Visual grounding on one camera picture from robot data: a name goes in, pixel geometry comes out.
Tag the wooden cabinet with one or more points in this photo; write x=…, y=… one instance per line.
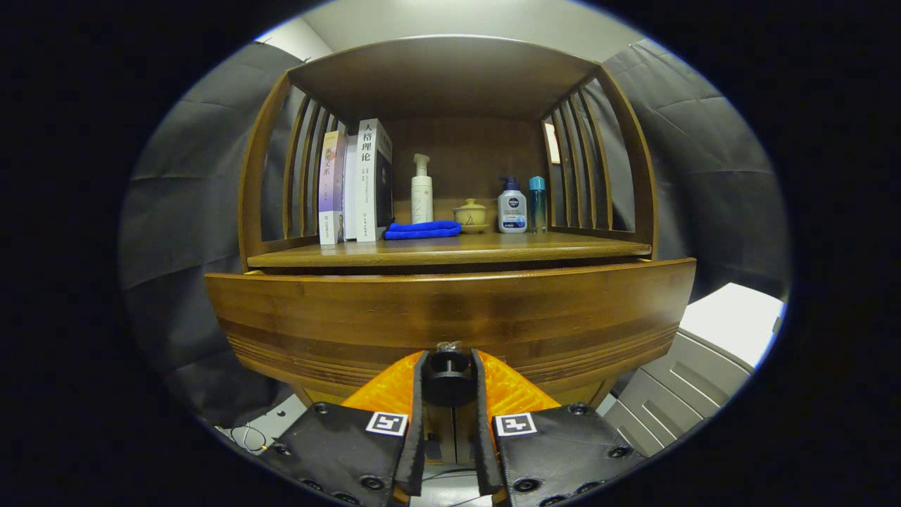
x=450, y=77

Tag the teal bottle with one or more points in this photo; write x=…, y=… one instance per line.
x=538, y=208

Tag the wooden countertop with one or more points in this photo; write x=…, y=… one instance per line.
x=493, y=248

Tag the white and black book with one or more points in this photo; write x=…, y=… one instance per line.
x=366, y=190

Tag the thin white book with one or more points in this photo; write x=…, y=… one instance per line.
x=350, y=197

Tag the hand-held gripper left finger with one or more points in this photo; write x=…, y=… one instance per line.
x=419, y=422

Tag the blue folded cloth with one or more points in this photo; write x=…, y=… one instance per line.
x=422, y=230

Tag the white pump bottle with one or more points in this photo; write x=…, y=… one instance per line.
x=422, y=201

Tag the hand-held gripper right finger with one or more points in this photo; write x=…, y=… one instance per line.
x=481, y=422

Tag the wooden drawer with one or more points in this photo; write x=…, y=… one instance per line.
x=450, y=310

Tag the beige lidded tea cup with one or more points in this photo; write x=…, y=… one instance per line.
x=470, y=215

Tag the purple book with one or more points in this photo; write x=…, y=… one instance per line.
x=331, y=183

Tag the white bottle with blue cap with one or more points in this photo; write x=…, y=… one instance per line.
x=512, y=211

